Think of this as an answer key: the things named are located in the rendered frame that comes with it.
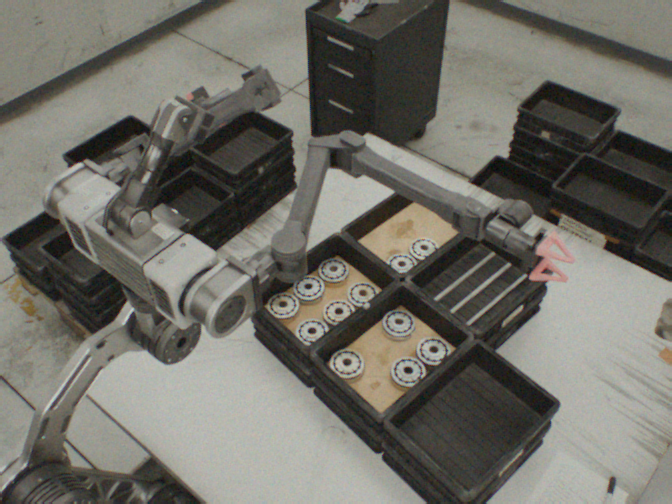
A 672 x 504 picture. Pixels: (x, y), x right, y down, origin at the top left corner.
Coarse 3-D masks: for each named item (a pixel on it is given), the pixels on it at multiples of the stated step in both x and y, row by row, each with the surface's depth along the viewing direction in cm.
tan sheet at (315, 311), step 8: (336, 256) 239; (352, 272) 234; (352, 280) 232; (360, 280) 232; (368, 280) 232; (328, 288) 230; (336, 288) 230; (344, 288) 230; (376, 288) 230; (328, 296) 228; (336, 296) 227; (344, 296) 227; (320, 304) 225; (304, 312) 223; (312, 312) 223; (320, 312) 223; (296, 320) 221; (288, 328) 219; (328, 328) 219
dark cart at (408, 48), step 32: (320, 0) 343; (416, 0) 349; (448, 0) 351; (320, 32) 340; (352, 32) 326; (384, 32) 329; (416, 32) 342; (320, 64) 356; (352, 64) 341; (384, 64) 333; (416, 64) 358; (320, 96) 369; (352, 96) 355; (384, 96) 348; (416, 96) 375; (320, 128) 388; (352, 128) 370; (384, 128) 364; (416, 128) 393
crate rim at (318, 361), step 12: (396, 288) 217; (408, 288) 217; (360, 312) 210; (444, 312) 210; (348, 324) 208; (456, 324) 207; (312, 348) 202; (456, 348) 201; (312, 360) 202; (444, 360) 199; (432, 372) 196; (348, 384) 194; (420, 384) 194; (408, 396) 191; (372, 408) 189
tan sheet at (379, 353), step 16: (416, 320) 221; (368, 336) 217; (384, 336) 217; (416, 336) 217; (368, 352) 213; (384, 352) 213; (400, 352) 213; (432, 352) 213; (368, 368) 209; (384, 368) 209; (352, 384) 205; (368, 384) 205; (384, 384) 205; (368, 400) 202; (384, 400) 202
